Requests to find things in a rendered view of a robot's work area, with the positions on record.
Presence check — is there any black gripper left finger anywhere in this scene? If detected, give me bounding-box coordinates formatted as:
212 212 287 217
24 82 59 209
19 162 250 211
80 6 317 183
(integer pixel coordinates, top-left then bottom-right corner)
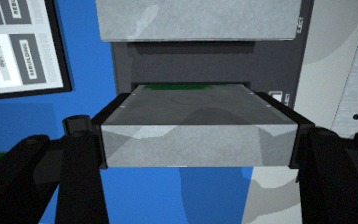
0 93 131 224

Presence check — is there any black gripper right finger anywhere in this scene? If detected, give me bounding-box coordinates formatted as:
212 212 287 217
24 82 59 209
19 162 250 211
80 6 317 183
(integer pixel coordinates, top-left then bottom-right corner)
255 92 358 224

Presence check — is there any black-framed status screen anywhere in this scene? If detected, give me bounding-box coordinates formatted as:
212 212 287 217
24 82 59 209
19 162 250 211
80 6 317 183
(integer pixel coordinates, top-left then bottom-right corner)
0 0 72 99

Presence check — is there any blue mat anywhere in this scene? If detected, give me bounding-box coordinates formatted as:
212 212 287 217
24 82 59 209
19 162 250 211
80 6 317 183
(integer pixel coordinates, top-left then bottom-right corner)
0 0 253 224

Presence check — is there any black drive dock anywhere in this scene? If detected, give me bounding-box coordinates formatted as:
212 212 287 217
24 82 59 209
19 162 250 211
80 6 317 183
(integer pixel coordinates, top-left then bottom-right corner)
110 0 314 110

